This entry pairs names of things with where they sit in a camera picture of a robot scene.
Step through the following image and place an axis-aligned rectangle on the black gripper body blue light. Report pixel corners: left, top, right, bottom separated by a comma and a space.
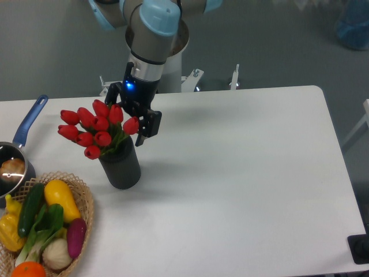
121, 62, 159, 117

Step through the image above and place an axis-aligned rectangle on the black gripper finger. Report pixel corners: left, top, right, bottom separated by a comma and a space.
104, 82, 123, 107
135, 109, 162, 147

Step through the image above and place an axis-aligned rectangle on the red tulip bouquet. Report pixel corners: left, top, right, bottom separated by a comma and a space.
58, 99, 139, 160

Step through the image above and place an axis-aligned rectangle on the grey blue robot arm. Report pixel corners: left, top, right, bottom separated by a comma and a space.
89, 1, 222, 146

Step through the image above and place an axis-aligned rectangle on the dark grey ribbed vase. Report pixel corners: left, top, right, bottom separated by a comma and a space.
99, 137, 141, 190

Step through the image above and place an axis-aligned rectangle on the yellow squash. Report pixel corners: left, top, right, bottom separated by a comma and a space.
44, 179, 81, 223

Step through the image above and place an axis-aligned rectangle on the bread roll in saucepan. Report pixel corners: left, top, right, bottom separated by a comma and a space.
1, 158, 25, 183

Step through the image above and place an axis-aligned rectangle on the purple eggplant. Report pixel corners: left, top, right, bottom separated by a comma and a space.
66, 218, 86, 259

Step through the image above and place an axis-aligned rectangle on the green cucumber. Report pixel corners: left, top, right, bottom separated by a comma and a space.
17, 183, 44, 238

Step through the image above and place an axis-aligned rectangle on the green bok choy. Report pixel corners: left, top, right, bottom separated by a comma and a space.
15, 204, 64, 266

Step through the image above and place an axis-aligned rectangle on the white garlic bulb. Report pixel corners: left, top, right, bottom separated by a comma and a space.
42, 238, 73, 271

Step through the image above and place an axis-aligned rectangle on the yellow bell pepper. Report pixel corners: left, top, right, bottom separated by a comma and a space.
1, 194, 26, 252

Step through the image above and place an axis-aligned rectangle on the orange fruit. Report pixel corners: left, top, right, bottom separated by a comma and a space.
11, 261, 46, 277

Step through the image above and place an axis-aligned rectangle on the blue translucent container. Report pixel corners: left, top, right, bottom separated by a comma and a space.
335, 0, 368, 51

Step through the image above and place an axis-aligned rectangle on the black device at table edge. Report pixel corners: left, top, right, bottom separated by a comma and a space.
347, 234, 368, 264

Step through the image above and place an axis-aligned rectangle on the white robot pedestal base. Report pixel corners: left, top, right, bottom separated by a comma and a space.
99, 21, 241, 97

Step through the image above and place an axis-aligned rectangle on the blue handled saucepan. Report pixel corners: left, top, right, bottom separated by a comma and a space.
1, 95, 48, 208

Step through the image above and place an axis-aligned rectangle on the white chair frame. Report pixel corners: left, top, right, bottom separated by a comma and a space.
341, 99, 368, 153

